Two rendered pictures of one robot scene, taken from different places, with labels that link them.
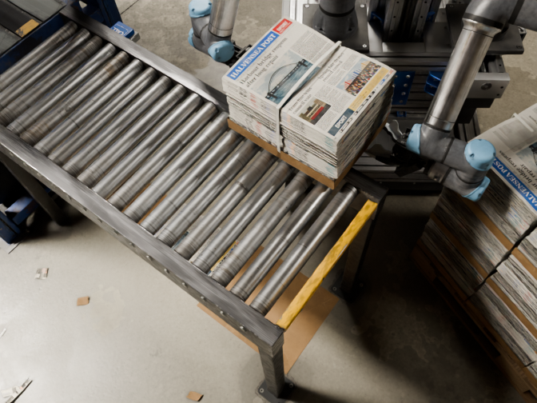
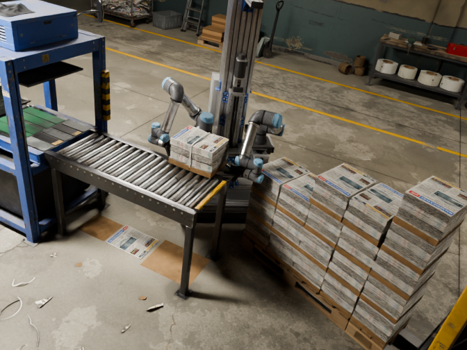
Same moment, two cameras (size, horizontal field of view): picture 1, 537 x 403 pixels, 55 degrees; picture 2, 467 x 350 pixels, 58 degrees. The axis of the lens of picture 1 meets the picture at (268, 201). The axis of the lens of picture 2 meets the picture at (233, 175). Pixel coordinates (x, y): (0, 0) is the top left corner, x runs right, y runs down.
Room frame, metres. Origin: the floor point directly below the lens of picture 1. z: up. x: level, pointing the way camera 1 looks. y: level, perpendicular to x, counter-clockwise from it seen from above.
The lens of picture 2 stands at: (-1.87, 0.57, 2.54)
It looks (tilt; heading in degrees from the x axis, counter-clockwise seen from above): 32 degrees down; 340
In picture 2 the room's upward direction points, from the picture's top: 9 degrees clockwise
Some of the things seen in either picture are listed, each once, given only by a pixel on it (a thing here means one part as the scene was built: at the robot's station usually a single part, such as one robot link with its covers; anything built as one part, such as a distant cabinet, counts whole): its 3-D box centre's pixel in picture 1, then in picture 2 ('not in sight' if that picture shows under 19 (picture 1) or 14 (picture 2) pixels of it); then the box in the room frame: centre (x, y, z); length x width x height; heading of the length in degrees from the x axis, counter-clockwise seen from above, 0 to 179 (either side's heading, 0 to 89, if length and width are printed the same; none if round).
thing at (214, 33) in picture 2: not in sight; (231, 34); (7.23, -2.15, 0.28); 1.20 x 0.83 x 0.57; 49
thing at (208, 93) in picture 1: (205, 101); (156, 159); (1.14, 0.18, 0.74); 1.34 x 0.05 x 0.12; 49
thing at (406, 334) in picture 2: not in sight; (364, 305); (-0.03, -1.36, 0.05); 1.05 x 0.10 x 0.04; 27
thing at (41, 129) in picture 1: (78, 97); (103, 154); (1.16, 0.59, 0.77); 0.47 x 0.05 x 0.05; 139
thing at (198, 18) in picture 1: (204, 21); (156, 130); (1.31, 0.16, 0.92); 0.11 x 0.08 x 0.11; 21
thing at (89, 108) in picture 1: (92, 106); (109, 157); (1.12, 0.55, 0.77); 0.47 x 0.05 x 0.05; 139
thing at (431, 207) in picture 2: not in sight; (403, 271); (-0.25, -1.34, 0.65); 0.39 x 0.30 x 1.29; 117
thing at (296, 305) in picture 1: (329, 261); (211, 194); (0.50, -0.15, 0.81); 0.43 x 0.03 x 0.02; 139
